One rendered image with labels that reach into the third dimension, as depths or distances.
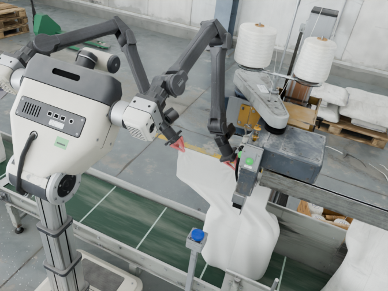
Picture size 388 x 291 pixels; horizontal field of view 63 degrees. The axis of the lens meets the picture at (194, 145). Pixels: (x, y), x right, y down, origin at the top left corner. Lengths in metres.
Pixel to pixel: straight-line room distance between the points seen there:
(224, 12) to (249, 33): 4.79
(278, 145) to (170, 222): 1.11
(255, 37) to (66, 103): 0.78
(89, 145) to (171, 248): 1.10
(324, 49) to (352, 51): 5.06
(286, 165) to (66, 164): 0.81
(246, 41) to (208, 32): 0.16
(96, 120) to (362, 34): 5.66
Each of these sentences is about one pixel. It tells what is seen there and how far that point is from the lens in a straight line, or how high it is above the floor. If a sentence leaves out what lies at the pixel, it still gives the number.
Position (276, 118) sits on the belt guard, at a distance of 1.32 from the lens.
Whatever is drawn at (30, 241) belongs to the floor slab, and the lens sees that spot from 2.68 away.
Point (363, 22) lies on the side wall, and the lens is 6.33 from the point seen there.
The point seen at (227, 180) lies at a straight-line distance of 1.62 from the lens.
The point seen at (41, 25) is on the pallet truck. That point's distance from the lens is 6.55.
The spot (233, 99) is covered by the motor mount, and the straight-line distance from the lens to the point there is 1.64.
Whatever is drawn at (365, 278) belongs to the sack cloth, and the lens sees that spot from 1.76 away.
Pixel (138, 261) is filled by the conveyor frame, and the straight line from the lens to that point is 2.07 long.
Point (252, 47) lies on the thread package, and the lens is 1.40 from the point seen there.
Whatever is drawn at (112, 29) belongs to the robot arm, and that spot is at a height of 1.57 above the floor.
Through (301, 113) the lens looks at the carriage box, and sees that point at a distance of 1.59.
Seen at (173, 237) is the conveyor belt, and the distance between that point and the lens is 2.09.
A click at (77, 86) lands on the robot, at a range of 1.17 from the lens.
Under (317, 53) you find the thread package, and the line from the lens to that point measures 1.38.
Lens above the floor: 2.01
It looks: 35 degrees down
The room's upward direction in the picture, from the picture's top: 8 degrees clockwise
